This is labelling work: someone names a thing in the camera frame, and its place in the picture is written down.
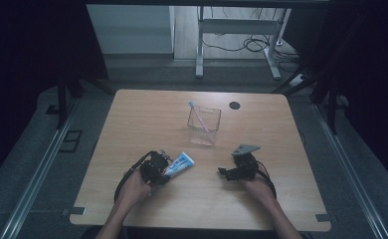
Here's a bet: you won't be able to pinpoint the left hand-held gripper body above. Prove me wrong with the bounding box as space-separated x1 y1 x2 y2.
138 150 170 184

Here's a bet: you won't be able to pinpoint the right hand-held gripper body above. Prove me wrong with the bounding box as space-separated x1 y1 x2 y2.
231 143 262 182

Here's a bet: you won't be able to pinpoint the blue and red toothpaste tube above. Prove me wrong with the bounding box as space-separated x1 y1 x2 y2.
147 151 196 197

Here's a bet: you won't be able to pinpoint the clear plastic container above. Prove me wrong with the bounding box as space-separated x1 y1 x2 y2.
186 105 223 147

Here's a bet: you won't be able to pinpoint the pink toothbrush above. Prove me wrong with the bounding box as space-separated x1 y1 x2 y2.
187 101 215 144

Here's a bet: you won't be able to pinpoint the person's right hand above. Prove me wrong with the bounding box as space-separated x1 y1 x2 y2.
241 174 279 207

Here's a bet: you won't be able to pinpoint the person's left hand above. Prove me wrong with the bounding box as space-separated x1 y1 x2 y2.
119 168 155 209

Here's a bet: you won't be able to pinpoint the white power strip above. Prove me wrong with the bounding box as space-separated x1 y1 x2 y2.
290 74 307 88

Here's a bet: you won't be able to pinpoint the black metal stand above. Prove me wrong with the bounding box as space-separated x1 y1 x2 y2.
271 68 349 135
45 71 114 130

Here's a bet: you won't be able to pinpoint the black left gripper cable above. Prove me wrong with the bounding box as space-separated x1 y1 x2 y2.
113 150 157 204

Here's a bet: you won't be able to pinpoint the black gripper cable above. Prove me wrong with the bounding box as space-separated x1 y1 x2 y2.
113 150 157 204
256 160 278 200

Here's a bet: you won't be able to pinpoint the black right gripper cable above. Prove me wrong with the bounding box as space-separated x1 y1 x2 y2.
256 160 278 200

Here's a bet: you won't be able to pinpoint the aluminium floor rail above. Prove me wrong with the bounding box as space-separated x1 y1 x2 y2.
312 103 388 239
0 99 81 239

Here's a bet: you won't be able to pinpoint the white metal desk frame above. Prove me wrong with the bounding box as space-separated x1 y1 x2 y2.
195 5 291 81

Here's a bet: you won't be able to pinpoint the black floor cables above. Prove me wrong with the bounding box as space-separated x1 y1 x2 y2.
201 8 302 73

